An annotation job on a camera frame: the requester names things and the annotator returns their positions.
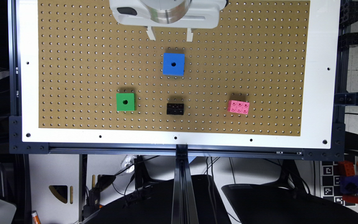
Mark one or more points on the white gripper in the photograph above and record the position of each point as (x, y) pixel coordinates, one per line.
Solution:
(190, 14)

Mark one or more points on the green cube block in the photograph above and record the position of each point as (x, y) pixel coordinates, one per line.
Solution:
(125, 101)

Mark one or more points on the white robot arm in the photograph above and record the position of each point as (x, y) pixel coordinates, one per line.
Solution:
(187, 14)

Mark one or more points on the blue cube block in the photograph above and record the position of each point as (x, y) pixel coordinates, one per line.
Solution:
(173, 64)

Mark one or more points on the black studded brick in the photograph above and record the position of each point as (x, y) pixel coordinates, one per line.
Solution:
(175, 108)

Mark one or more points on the brown perforated pegboard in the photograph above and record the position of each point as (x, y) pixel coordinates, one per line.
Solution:
(256, 54)

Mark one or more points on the pink studded brick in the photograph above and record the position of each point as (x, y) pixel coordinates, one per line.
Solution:
(239, 107)

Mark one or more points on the black white fiducial marker sheet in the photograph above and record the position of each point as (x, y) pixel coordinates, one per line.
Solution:
(330, 182)

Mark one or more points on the purple toy brick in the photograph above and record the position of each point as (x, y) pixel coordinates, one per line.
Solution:
(349, 185)

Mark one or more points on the red toy brick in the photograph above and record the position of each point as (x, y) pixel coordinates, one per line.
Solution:
(350, 199)

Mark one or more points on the dark aluminium table frame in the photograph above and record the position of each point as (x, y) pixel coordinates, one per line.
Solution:
(314, 142)

